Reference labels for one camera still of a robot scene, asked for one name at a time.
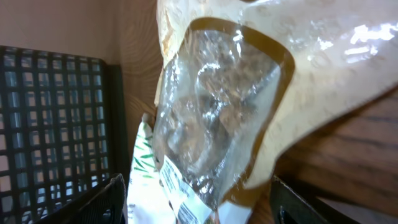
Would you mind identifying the beige nut snack pouch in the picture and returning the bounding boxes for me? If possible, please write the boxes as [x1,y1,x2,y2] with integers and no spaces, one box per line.
[152,0,397,223]

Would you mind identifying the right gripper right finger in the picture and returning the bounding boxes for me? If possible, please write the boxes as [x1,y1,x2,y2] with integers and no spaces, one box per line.
[269,175,359,224]

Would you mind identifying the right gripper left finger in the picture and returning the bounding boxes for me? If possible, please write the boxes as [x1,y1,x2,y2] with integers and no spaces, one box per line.
[35,174,126,224]

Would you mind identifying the white tube with gold cap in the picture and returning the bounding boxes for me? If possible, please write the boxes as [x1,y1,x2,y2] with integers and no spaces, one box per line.
[126,113,178,224]

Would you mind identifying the grey plastic shopping basket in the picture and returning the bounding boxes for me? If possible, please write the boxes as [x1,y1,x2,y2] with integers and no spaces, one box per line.
[1,46,129,223]

